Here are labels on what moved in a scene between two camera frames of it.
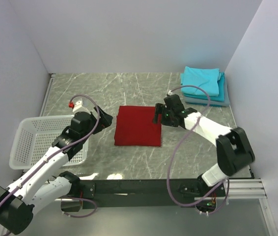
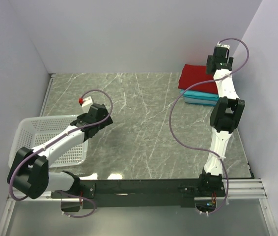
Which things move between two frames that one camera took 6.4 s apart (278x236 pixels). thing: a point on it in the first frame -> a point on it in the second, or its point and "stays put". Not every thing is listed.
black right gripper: [158, 109] -> [208, 61]
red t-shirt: [135, 126] -> [192, 73]
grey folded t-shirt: [202, 101] stays put
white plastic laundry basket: [33, 135] stays put
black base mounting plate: [145, 193] stays put
